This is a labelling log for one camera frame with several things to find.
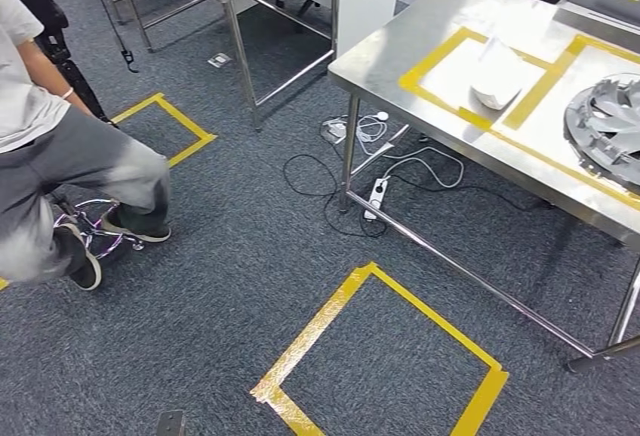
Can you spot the white power strip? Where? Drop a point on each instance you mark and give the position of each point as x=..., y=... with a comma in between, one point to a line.
x=376, y=198

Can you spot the person's forearm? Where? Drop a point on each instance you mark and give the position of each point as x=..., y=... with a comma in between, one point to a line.
x=47, y=75

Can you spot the metal floor socket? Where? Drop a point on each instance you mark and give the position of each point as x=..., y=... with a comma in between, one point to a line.
x=219, y=59

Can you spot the white plastic cover part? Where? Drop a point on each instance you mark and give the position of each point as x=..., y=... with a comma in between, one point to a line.
x=497, y=78

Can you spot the grey plastic wheel hubcap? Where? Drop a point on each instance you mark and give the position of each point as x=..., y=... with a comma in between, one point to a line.
x=610, y=128

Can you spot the chrome stool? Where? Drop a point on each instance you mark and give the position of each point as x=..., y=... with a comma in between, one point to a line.
x=127, y=241

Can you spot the person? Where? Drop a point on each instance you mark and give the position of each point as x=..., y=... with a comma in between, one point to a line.
x=75, y=161

